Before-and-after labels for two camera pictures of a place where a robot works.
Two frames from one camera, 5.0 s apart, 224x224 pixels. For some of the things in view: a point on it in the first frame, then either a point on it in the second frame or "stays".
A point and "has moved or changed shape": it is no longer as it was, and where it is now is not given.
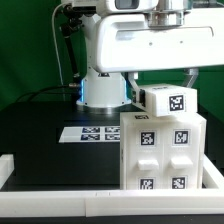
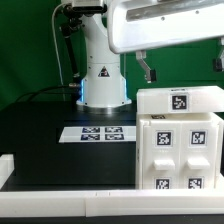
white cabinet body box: x=162 y=152 has moved or changed shape
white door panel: x=144 y=156 -> x=162 y=155
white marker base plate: x=91 y=134 stays
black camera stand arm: x=71 y=24 stays
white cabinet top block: x=164 y=99 has moved or changed shape
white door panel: x=182 y=155 -> x=199 y=155
